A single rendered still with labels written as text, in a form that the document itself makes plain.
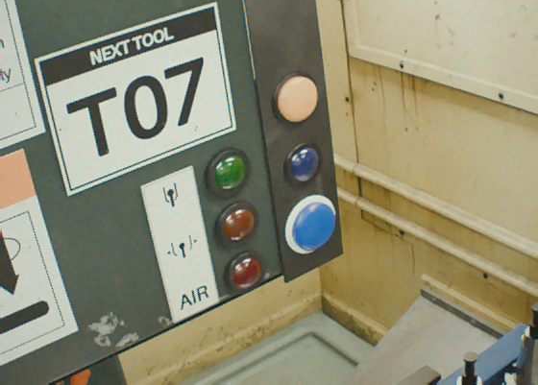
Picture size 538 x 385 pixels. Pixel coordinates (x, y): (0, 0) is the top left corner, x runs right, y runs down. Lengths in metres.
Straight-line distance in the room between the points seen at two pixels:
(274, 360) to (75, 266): 1.58
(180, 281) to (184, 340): 1.41
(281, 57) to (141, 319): 0.16
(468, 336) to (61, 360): 1.23
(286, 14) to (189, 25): 0.06
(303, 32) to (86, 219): 0.15
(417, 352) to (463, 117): 0.50
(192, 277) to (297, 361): 1.52
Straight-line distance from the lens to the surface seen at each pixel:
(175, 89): 0.39
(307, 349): 1.97
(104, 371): 1.31
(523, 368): 0.88
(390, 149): 1.56
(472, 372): 0.78
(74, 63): 0.36
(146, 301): 0.42
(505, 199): 1.38
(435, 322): 1.62
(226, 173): 0.41
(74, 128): 0.37
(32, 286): 0.39
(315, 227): 0.46
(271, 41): 0.41
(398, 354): 1.60
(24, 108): 0.36
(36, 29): 0.35
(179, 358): 1.86
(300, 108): 0.42
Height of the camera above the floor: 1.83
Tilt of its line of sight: 26 degrees down
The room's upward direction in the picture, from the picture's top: 8 degrees counter-clockwise
